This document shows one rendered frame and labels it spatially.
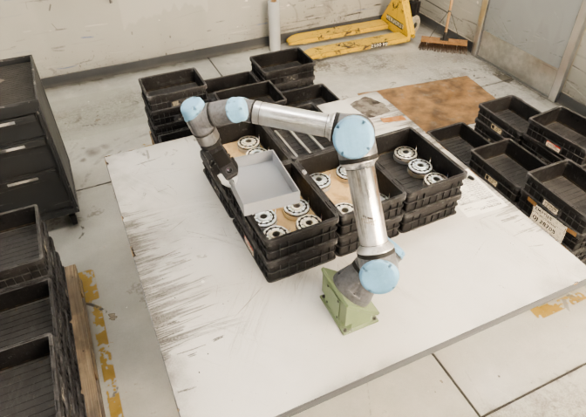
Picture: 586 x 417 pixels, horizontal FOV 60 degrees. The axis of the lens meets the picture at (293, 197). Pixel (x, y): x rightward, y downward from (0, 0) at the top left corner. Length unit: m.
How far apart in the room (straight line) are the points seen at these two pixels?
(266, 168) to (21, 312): 1.28
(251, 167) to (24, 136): 1.52
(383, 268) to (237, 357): 0.58
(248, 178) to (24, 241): 1.26
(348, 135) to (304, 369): 0.77
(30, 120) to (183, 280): 1.39
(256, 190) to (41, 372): 1.05
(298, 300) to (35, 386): 1.00
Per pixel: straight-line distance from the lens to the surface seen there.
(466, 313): 1.95
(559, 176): 3.10
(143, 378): 2.62
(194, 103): 1.57
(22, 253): 2.66
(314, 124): 1.61
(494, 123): 3.56
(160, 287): 1.99
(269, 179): 1.84
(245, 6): 5.26
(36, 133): 3.06
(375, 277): 1.54
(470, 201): 2.40
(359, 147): 1.44
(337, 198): 2.10
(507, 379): 2.71
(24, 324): 2.50
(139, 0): 4.98
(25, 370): 2.21
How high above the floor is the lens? 2.18
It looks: 40 degrees down
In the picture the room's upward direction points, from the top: straight up
